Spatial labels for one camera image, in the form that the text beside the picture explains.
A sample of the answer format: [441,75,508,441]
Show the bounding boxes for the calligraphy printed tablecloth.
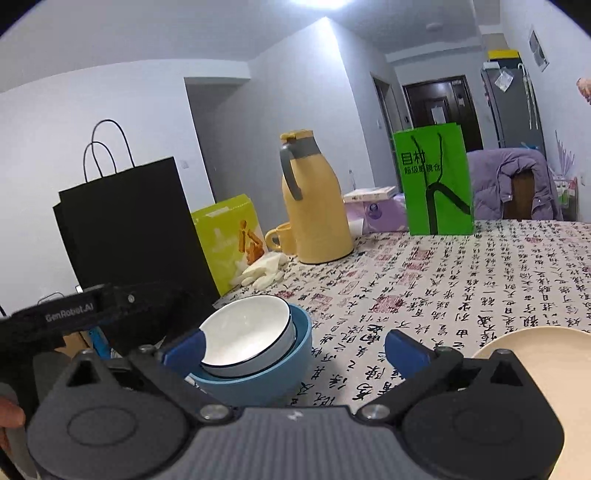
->
[212,218,591,480]

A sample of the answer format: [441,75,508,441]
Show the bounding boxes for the person's left hand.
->
[0,397,27,455]

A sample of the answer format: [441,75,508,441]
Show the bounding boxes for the storage rack with bottles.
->
[556,173,580,221]

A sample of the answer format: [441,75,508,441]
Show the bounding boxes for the blue bowl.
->
[187,304,314,407]

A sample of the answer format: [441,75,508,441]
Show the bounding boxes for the yellow thermos jug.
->
[279,130,355,265]

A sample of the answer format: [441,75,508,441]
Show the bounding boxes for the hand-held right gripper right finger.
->
[355,329,539,422]

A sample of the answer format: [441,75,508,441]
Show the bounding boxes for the white rubber gloves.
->
[235,253,286,289]

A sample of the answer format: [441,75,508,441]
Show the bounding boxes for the purple tissue pack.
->
[344,193,409,234]

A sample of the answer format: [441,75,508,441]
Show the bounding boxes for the black paper bag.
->
[52,119,221,358]

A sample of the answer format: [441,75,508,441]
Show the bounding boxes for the dark entrance door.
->
[402,78,485,153]

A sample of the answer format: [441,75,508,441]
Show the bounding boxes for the yellow mug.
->
[264,222,296,256]

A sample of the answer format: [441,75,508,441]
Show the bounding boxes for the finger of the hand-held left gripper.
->
[111,282,183,319]

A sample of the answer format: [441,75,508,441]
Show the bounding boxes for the grey side door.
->
[372,71,409,134]

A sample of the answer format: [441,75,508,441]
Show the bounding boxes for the purple padded jacket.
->
[467,148,564,221]

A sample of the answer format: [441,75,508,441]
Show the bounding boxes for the white folded umbrella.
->
[519,65,542,130]

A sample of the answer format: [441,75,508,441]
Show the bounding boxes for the white wall panel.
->
[527,28,550,72]

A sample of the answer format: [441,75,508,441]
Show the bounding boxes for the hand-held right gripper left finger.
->
[50,328,235,422]

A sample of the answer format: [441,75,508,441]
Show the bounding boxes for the white book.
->
[344,185,398,204]

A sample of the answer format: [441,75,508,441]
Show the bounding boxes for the green paper bag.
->
[392,123,475,236]

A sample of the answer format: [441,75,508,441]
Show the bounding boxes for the grey refrigerator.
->
[480,58,548,151]

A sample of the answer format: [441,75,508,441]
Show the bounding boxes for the yellow-green printed paper bag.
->
[191,194,269,297]

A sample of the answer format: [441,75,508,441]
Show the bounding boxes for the wooden chair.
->
[502,171,536,220]

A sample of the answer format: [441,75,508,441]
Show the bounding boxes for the cream plate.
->
[471,327,591,480]

